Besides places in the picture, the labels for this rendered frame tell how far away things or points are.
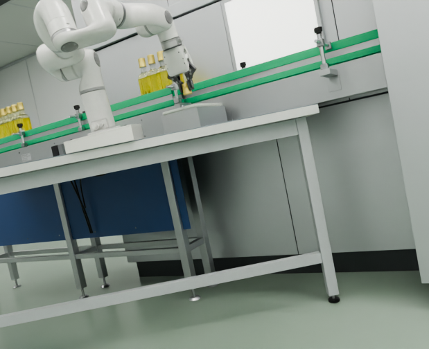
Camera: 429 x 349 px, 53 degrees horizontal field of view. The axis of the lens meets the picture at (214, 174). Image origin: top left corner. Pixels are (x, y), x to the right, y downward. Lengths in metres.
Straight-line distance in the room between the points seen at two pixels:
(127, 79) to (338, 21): 1.15
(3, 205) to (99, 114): 1.38
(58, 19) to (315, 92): 0.94
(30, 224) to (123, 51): 1.12
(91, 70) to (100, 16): 0.31
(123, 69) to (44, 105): 5.20
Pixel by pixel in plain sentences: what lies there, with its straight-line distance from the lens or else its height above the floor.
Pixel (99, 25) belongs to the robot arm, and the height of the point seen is 1.09.
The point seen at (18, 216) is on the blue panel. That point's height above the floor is 0.50.
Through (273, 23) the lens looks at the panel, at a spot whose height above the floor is 1.15.
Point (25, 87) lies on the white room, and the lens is 7.92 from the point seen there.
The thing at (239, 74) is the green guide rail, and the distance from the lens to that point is 1.85.
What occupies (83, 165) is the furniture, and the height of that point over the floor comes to 0.70.
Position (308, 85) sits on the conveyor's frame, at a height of 0.83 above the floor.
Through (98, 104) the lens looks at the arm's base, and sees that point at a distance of 1.66.
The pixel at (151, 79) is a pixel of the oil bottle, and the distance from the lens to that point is 2.11.
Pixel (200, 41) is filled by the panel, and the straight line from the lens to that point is 2.15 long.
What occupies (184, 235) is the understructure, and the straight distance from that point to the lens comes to 1.97.
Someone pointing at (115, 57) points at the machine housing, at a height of 1.26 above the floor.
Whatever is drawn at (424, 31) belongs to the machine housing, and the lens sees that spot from 1.49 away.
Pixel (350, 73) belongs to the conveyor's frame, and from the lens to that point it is 1.68.
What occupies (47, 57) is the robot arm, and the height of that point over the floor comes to 1.08.
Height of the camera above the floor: 0.67
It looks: 4 degrees down
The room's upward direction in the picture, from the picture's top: 11 degrees counter-clockwise
